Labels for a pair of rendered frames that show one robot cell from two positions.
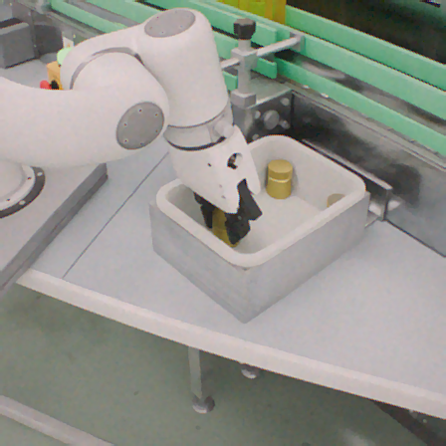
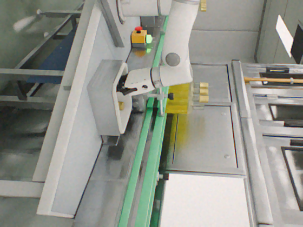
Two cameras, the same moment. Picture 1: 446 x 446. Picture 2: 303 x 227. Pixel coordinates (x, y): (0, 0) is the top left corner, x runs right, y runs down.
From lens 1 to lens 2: 0.44 m
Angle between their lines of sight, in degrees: 35
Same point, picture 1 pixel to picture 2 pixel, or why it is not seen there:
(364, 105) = (144, 135)
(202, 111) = (164, 78)
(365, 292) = (88, 133)
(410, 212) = (109, 153)
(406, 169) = (125, 149)
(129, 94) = (183, 58)
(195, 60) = (182, 77)
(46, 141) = (176, 33)
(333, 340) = (80, 118)
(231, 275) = (107, 83)
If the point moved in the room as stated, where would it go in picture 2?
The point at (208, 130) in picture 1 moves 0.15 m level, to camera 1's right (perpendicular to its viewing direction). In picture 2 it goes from (157, 79) to (155, 124)
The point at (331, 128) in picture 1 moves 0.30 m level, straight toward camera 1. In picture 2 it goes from (133, 124) to (113, 109)
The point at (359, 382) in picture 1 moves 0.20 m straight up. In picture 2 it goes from (68, 128) to (137, 131)
